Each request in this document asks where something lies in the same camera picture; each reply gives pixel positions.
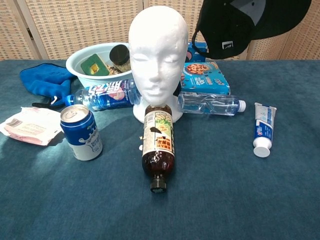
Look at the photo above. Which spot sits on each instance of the black baseball cap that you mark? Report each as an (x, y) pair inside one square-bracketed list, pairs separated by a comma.
[(225, 30)]

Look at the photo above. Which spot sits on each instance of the brown tea drink bottle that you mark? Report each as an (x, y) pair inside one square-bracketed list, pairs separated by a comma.
[(157, 140)]

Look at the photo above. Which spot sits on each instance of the clear empty water bottle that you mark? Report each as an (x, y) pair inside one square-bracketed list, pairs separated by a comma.
[(212, 105)]

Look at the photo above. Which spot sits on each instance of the blue label sports drink bottle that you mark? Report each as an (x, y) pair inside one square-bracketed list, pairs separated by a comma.
[(105, 97)]

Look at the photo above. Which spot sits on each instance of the blue chocolate chip cookie box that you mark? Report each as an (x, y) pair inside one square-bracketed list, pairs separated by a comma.
[(207, 80)]

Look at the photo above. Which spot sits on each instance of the brown snack packet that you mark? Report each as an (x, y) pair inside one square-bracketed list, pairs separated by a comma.
[(118, 68)]

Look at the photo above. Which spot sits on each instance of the white foam mannequin head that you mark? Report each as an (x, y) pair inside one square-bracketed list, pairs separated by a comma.
[(157, 50)]

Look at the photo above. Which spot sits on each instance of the black round jar lid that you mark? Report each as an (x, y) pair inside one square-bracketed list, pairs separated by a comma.
[(119, 53)]

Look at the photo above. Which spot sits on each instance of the blue white drink can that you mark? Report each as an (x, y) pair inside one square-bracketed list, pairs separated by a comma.
[(80, 132)]

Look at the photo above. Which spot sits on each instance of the light blue plastic basin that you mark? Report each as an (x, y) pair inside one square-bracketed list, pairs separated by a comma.
[(87, 80)]

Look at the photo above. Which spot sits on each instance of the blue Oreo box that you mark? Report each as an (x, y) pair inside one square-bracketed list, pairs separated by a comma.
[(200, 46)]

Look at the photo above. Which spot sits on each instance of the green rectangular box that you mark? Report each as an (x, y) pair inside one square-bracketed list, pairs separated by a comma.
[(98, 60)]

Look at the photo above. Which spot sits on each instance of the blue felt table cover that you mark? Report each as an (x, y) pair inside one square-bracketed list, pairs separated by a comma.
[(225, 187)]

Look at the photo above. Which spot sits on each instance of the white blue toothpaste tube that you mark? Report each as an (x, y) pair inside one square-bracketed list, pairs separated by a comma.
[(263, 125)]

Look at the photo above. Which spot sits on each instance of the blue fabric mitt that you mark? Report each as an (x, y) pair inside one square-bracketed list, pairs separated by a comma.
[(45, 82)]

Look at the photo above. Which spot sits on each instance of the woven rattan folding screen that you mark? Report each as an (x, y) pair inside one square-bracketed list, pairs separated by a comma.
[(75, 25)]

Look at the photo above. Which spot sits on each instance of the white pink wipes packet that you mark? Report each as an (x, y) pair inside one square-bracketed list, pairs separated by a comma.
[(27, 125)]

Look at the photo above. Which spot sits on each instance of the black screen hinge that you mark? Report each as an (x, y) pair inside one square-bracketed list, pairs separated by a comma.
[(30, 33)]

